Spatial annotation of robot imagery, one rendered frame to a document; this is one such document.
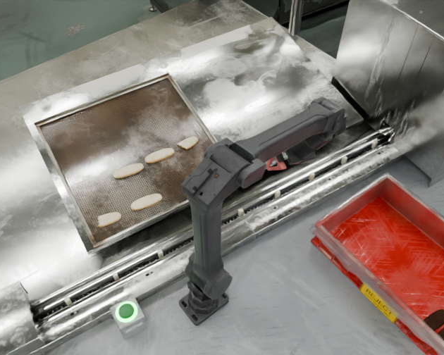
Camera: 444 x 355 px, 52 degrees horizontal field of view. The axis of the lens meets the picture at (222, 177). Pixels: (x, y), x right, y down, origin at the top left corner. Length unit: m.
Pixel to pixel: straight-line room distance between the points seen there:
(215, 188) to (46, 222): 0.80
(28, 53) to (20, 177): 2.17
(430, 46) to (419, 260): 0.62
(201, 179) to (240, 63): 0.95
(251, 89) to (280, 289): 0.74
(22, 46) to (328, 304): 3.12
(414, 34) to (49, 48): 2.86
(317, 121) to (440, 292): 0.63
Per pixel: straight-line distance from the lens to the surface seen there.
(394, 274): 1.43
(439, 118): 1.51
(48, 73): 2.10
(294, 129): 1.04
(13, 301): 1.32
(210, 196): 0.87
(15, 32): 4.06
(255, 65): 1.78
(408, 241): 1.51
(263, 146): 0.95
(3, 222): 1.61
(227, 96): 1.66
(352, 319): 1.34
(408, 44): 1.50
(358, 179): 1.56
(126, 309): 1.24
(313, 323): 1.31
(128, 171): 1.46
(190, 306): 1.30
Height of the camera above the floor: 2.02
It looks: 51 degrees down
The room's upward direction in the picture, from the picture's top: 1 degrees counter-clockwise
